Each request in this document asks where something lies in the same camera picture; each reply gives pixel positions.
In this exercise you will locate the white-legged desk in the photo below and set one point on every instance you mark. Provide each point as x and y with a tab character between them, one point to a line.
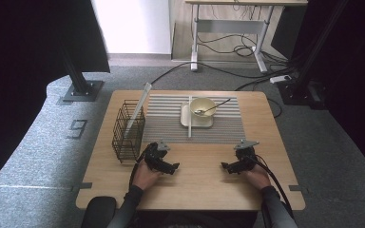
231	26

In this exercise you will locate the black rounded pad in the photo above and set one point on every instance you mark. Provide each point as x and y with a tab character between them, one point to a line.
98	210

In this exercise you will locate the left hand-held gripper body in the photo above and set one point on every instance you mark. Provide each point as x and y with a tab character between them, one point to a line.
155	158

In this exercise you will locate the cream square plate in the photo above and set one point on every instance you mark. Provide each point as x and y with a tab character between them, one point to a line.
199	123

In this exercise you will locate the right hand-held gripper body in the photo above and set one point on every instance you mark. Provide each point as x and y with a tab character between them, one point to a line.
244	160

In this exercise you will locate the white power strip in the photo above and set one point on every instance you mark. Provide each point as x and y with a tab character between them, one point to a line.
280	79

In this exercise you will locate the long white flat stick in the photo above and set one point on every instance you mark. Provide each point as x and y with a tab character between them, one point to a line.
138	107

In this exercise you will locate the metal spoon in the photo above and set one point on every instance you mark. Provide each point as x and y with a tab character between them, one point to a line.
210	108

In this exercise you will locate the grey striped placemat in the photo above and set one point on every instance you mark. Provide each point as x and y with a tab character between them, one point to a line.
218	133

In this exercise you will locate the black curtain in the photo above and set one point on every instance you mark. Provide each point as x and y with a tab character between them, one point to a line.
28	63
361	79

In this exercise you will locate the grey tape strip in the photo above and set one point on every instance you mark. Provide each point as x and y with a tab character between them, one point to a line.
297	188
85	185

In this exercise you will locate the person's right hand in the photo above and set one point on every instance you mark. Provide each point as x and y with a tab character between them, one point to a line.
259	179

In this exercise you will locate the person's left hand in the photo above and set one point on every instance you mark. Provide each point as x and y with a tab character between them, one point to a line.
145	177

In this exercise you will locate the cream bowl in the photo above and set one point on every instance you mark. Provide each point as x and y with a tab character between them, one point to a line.
202	104

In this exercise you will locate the black metal stand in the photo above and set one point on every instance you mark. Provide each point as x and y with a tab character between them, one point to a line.
297	91
82	91

